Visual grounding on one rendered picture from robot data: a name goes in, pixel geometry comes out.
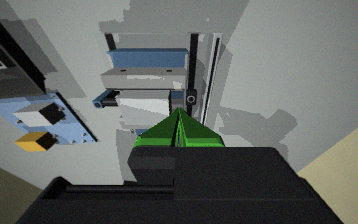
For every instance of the yellow rectangular block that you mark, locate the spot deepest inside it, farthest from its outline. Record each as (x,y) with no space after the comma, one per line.
(36,141)

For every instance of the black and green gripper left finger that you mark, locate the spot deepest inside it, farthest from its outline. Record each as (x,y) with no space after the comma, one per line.
(162,133)

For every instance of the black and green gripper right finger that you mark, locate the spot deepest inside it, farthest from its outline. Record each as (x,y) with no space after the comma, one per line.
(196,134)

